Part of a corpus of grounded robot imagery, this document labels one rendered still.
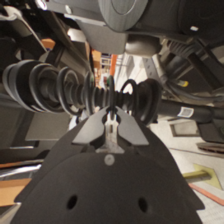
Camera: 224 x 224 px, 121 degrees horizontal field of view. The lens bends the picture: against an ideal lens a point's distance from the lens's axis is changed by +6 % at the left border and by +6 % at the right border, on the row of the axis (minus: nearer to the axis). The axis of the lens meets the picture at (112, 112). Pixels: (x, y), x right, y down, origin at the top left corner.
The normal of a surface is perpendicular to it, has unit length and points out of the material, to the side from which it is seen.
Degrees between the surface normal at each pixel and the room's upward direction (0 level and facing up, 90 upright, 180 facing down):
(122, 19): 90
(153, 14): 90
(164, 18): 90
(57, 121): 90
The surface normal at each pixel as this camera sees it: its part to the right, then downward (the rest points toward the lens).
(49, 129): 0.15, -0.34
